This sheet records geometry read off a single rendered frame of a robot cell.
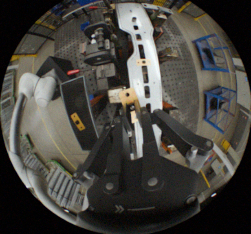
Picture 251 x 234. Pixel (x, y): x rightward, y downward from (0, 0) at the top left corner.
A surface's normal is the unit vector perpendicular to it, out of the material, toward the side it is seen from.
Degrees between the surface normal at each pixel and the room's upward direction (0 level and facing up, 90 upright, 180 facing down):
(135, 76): 0
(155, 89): 0
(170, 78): 0
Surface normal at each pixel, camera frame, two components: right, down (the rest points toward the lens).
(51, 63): 0.27, 0.84
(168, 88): 0.01, 0.31
